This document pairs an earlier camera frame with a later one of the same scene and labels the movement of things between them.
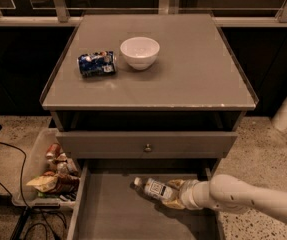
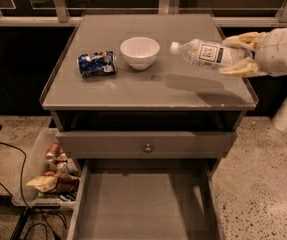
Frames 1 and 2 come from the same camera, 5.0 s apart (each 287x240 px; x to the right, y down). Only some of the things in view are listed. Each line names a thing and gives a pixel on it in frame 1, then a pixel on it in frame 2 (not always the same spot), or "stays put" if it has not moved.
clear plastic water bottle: x=152 y=187 → x=216 y=55
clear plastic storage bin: x=52 y=176 stays put
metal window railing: x=62 y=5 stays put
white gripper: x=187 y=193 → x=277 y=51
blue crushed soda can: x=98 y=63 stays put
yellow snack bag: x=44 y=183 stays put
